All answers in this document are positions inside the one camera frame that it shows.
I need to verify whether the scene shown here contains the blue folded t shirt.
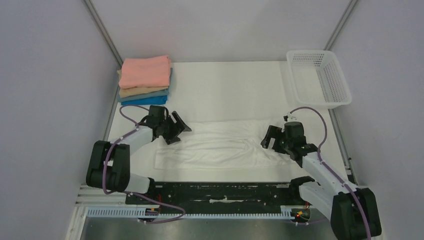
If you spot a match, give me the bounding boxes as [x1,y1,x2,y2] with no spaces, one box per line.
[121,95,168,106]

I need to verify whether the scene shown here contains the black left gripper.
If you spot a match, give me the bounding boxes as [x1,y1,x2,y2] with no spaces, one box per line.
[158,111,191,145]

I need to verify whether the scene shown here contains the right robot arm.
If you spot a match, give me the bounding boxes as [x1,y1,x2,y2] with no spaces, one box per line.
[260,121,383,240]

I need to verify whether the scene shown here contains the white plastic basket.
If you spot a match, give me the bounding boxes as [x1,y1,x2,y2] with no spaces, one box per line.
[286,50,352,109]

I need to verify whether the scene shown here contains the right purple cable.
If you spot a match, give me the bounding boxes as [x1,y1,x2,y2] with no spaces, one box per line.
[288,106,373,240]

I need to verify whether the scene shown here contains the white t shirt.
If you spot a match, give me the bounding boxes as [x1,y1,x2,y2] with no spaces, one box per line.
[154,118,292,170]

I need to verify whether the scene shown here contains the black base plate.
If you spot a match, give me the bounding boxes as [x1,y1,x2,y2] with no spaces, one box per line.
[145,181,311,215]

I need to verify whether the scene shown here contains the aluminium frame rails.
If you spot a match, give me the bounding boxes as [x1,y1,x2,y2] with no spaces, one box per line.
[66,163,382,240]

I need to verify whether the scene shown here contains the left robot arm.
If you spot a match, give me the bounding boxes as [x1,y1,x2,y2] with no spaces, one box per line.
[85,105,191,204]

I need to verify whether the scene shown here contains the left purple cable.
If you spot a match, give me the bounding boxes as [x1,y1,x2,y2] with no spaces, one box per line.
[101,104,186,225]

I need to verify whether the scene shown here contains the white cable duct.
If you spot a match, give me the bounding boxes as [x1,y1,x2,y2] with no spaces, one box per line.
[86,206,299,220]

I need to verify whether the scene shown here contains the purple cable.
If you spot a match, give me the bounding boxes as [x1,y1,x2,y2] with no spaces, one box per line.
[288,106,373,240]
[101,104,186,225]

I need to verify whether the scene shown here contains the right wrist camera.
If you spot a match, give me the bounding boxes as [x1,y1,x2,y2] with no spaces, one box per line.
[283,112,297,122]

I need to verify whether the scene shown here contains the beige folded t shirt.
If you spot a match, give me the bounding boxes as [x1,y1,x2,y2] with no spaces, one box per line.
[116,69,169,99]

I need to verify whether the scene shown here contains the pink folded t shirt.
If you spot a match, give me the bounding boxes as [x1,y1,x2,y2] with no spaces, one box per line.
[118,55,171,89]

